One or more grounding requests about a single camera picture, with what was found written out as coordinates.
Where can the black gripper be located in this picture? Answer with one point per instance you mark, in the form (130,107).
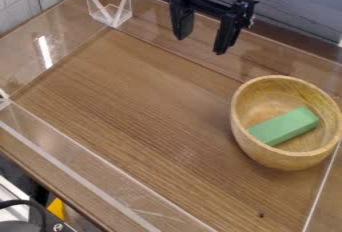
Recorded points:
(233,20)

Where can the green rectangular block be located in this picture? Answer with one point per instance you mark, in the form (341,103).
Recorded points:
(285,126)

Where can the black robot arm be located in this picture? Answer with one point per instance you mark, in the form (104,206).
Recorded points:
(235,15)

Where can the brown wooden bowl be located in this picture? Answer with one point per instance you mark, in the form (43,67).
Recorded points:
(269,96)

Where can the yellow tag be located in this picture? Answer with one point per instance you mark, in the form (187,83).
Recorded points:
(56,208)

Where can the clear acrylic corner bracket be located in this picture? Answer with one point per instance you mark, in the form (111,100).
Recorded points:
(112,15)

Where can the clear acrylic tray wall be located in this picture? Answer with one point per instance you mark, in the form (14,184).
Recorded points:
(95,153)

